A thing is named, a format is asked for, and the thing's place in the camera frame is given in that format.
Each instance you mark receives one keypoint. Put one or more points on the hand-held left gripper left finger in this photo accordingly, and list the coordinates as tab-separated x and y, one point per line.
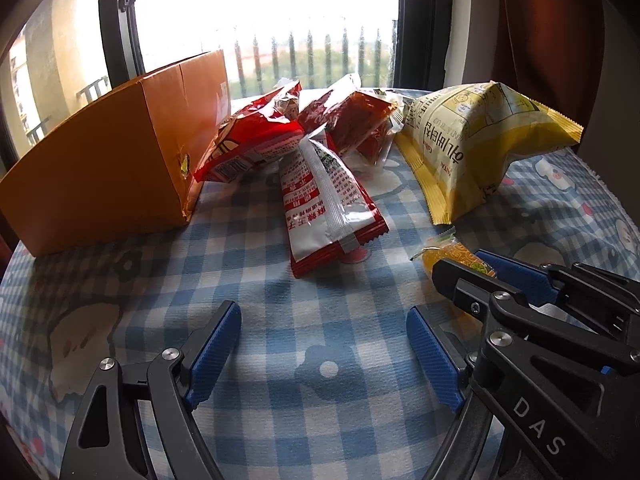
215	350

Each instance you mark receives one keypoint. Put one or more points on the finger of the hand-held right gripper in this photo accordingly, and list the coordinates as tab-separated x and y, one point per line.
520	275
460	285

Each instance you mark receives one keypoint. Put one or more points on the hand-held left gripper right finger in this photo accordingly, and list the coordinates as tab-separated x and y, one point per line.
430	355

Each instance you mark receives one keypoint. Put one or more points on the small orange jelly candy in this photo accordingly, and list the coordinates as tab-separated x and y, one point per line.
450	255

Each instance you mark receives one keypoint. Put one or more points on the yellow chip bag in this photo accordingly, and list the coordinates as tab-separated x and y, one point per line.
475	160

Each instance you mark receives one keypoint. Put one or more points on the red and white snack packet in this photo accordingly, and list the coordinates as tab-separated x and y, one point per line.
320	200

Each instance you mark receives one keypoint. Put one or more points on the orange-brown clear snack packet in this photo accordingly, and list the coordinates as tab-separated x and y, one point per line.
360	120

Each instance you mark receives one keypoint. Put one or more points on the red puffy snack packet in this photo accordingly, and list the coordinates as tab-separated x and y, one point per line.
250	145

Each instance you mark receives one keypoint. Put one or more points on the orange cardboard box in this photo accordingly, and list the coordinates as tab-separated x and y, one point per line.
100	160

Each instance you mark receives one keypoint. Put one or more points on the clear packet with red print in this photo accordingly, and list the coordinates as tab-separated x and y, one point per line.
325	105

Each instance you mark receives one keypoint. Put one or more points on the blue checked printed blanket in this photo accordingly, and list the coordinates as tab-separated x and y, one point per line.
310	320

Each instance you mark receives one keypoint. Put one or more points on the dark red curtain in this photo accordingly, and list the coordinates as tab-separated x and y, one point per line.
540	35

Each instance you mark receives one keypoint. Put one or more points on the balcony railing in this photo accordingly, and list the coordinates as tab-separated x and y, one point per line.
310	55

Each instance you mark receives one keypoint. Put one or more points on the black window latch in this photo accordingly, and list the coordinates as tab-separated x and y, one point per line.
125	2

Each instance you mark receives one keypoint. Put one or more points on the black window frame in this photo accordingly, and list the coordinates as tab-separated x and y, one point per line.
117	35

